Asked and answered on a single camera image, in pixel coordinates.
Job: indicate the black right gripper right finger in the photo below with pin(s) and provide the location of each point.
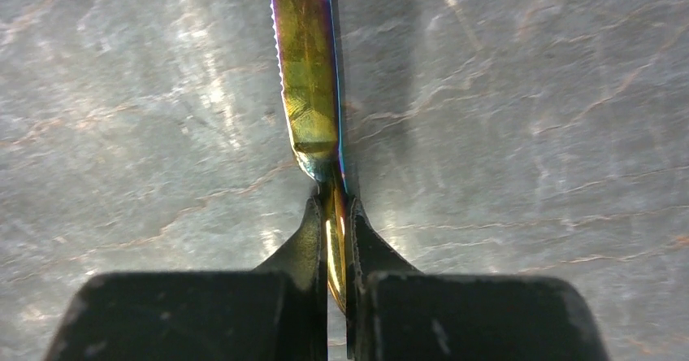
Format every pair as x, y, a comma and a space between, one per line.
396, 312

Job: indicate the iridescent rainbow utensil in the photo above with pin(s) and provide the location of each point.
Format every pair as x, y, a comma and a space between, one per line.
308, 70

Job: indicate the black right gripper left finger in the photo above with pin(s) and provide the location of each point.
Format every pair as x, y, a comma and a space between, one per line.
276, 311

